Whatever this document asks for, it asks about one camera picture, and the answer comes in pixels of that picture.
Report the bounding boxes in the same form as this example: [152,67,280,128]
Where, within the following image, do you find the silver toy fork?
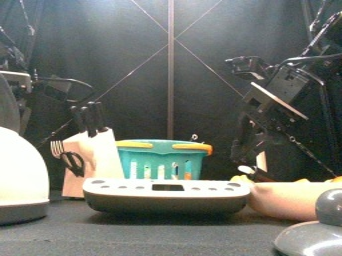
[49,139,64,160]

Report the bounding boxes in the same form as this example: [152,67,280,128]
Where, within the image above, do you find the black toy scissors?
[58,150,86,178]

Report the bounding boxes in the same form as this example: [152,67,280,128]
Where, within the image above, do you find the beige toy knife block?
[60,127,126,199]

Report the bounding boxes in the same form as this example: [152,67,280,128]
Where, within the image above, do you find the white and grey toy kettle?
[0,73,50,226]

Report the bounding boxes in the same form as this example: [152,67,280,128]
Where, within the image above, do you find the white and grey toy scale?
[81,177,251,215]

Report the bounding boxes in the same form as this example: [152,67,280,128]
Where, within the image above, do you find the light grey pot lid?
[272,187,342,256]

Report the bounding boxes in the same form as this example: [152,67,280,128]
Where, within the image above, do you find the black knife handle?
[93,101,109,133]
[69,105,86,134]
[84,101,98,138]

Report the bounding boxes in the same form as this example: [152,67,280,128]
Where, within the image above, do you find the teal basket with orange handles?
[114,138,213,181]

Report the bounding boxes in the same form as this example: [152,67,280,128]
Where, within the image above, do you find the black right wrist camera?
[223,54,280,83]

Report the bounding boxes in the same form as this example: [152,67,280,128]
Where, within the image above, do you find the vertical metal frame pole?
[165,0,176,140]

